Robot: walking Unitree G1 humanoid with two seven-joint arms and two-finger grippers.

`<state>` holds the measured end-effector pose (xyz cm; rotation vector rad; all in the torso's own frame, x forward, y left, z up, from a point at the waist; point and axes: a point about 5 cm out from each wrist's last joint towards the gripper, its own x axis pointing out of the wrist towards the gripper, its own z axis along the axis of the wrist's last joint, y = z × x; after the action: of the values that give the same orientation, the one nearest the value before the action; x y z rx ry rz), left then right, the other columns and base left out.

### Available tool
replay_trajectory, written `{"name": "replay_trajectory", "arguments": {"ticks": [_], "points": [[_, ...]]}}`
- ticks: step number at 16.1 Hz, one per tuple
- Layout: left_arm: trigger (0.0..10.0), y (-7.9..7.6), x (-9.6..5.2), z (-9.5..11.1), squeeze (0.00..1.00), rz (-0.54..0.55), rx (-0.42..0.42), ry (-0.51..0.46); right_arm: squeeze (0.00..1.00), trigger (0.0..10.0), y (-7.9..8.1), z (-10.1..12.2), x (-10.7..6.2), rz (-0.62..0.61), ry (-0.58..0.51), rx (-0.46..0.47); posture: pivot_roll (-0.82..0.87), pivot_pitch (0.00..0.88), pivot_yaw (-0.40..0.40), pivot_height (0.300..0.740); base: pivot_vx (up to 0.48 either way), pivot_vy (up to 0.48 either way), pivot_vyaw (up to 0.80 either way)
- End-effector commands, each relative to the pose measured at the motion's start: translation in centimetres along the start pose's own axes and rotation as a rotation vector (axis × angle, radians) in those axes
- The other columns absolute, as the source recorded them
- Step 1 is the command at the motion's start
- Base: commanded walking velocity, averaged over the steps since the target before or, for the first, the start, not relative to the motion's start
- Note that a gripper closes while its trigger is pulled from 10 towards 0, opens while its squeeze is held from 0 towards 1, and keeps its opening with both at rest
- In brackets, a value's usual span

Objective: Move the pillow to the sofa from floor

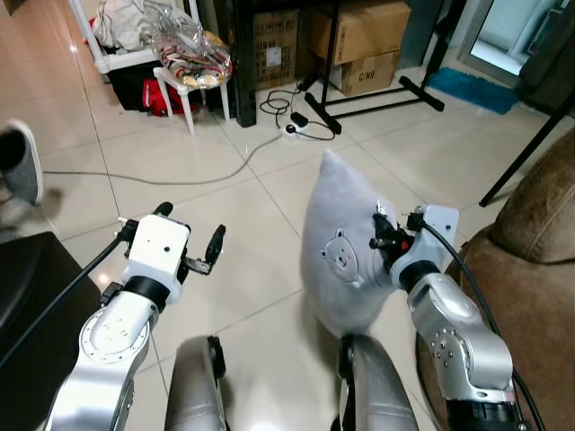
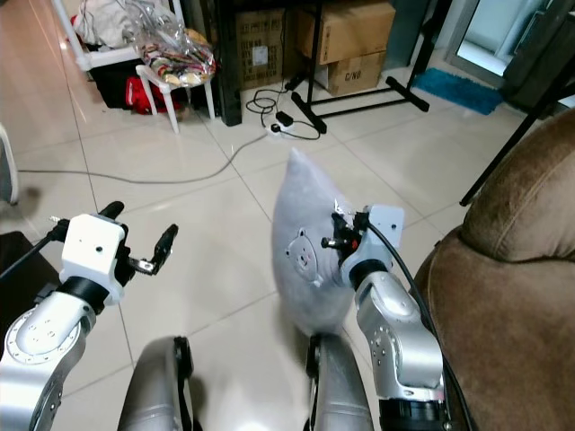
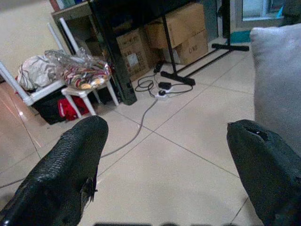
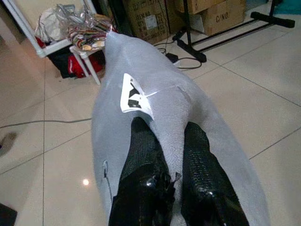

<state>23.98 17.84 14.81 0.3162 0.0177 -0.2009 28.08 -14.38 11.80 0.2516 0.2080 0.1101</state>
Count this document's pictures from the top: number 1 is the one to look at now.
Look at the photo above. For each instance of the pile of white clothes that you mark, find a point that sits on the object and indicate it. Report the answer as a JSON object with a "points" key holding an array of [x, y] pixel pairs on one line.
{"points": [[126, 22]]}

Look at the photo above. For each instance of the white plastic chair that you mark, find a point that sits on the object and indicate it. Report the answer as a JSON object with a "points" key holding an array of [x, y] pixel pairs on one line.
{"points": [[190, 99]]}

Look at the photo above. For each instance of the black slanted pole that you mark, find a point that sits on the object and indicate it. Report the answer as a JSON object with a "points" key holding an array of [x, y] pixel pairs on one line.
{"points": [[526, 153]]}

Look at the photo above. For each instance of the dark labelled cardboard box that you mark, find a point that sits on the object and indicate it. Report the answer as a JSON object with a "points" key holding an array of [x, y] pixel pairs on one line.
{"points": [[274, 49]]}

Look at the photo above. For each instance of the black leather seat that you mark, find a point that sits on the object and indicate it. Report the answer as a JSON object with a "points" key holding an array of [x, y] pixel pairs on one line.
{"points": [[31, 314]]}

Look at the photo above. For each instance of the blue floor mat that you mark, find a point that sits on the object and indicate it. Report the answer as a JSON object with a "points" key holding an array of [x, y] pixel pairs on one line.
{"points": [[472, 90]]}

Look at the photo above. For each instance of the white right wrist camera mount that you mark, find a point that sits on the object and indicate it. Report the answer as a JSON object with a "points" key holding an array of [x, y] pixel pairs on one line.
{"points": [[437, 235]]}

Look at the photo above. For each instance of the brown sofa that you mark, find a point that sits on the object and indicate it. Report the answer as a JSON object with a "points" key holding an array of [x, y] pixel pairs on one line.
{"points": [[526, 296]]}

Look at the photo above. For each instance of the red bag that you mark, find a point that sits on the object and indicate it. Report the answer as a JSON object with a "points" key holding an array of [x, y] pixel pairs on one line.
{"points": [[162, 99]]}

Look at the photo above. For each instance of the black cabinet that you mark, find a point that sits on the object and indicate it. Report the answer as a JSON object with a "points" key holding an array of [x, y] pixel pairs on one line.
{"points": [[550, 63]]}

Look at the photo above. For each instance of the clear bag of colourful cloth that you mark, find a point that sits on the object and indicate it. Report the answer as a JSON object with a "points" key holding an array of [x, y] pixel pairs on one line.
{"points": [[193, 56]]}

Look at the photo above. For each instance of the white laundry rack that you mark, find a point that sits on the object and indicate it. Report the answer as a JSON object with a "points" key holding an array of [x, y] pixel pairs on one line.
{"points": [[112, 61]]}

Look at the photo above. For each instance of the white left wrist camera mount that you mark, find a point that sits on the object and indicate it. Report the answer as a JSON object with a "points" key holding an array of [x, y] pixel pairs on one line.
{"points": [[158, 246]]}

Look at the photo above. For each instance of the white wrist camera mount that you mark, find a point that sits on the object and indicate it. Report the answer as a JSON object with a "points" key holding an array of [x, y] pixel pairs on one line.
{"points": [[158, 246], [437, 235]]}

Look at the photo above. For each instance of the black metal stand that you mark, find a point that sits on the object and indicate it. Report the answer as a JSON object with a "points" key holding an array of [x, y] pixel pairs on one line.
{"points": [[377, 106]]}

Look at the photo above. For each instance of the black storage box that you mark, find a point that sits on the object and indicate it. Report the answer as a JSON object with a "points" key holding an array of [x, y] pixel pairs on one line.
{"points": [[130, 85]]}

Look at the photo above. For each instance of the grey slipper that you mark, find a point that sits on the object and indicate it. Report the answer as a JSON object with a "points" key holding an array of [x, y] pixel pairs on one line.
{"points": [[22, 162]]}

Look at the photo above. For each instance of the silver left robot leg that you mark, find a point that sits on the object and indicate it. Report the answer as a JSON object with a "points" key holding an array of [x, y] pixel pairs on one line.
{"points": [[193, 391]]}

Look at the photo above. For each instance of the silver right robot leg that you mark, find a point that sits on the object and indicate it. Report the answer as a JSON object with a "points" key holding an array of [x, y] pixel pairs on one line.
{"points": [[377, 386]]}

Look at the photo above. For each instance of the large plain cardboard box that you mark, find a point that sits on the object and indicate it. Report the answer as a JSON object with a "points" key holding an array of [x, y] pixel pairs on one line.
{"points": [[368, 31]]}

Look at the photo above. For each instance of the small printed cardboard box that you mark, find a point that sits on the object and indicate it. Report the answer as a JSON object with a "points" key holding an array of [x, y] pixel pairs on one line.
{"points": [[373, 74]]}

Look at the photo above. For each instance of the white power strip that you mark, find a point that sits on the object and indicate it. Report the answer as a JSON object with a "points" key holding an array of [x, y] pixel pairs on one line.
{"points": [[298, 130]]}

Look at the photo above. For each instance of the glass door with frame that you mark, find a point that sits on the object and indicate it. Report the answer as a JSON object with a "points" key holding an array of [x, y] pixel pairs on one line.
{"points": [[503, 36]]}

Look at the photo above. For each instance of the silver robot leg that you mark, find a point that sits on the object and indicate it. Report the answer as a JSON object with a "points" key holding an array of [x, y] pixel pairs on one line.
{"points": [[377, 386], [193, 391]]}

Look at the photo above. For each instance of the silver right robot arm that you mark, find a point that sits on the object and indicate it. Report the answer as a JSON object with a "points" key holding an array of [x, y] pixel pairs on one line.
{"points": [[458, 341]]}

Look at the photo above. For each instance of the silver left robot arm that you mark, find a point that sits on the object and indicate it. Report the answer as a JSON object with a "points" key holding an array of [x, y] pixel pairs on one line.
{"points": [[110, 341]]}

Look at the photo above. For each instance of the grey bear print pillow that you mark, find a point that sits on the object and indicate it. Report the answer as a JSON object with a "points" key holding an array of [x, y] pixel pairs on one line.
{"points": [[337, 242]]}

